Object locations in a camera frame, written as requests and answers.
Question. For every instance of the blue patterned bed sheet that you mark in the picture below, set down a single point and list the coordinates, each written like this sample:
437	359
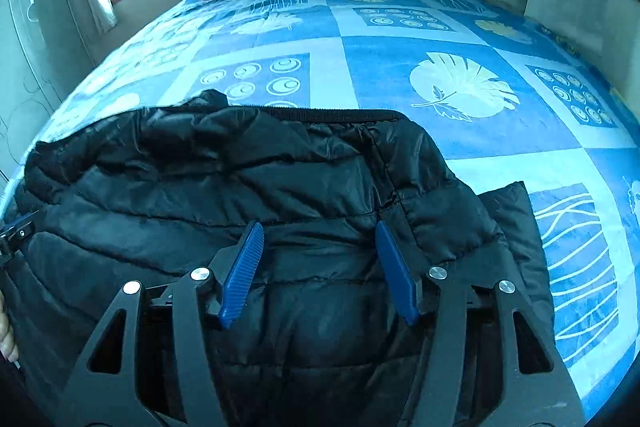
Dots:
400	57

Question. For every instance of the black puffer jacket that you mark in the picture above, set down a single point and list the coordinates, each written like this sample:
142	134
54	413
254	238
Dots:
200	182

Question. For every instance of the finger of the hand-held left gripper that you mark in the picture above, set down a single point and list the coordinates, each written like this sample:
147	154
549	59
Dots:
20	234

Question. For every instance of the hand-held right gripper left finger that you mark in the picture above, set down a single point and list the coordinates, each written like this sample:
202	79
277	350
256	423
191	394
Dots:
245	272

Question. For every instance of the pale patterned wardrobe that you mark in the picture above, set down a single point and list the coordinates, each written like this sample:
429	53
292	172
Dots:
35	57

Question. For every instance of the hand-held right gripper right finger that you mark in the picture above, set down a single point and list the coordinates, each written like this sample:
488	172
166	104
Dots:
400	277

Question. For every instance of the person's left hand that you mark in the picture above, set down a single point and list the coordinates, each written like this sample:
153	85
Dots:
7	332

